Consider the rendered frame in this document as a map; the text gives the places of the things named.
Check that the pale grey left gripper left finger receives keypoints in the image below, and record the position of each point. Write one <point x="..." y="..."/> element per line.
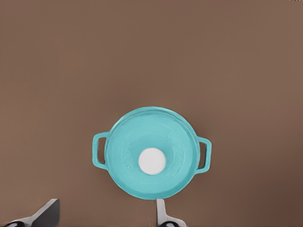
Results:
<point x="45" y="212"/>

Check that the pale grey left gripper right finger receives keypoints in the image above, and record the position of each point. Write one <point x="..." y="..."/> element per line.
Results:
<point x="161" y="211"/>

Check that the turquoise lid with white knob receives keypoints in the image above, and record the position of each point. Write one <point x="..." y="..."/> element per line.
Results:
<point x="151" y="153"/>

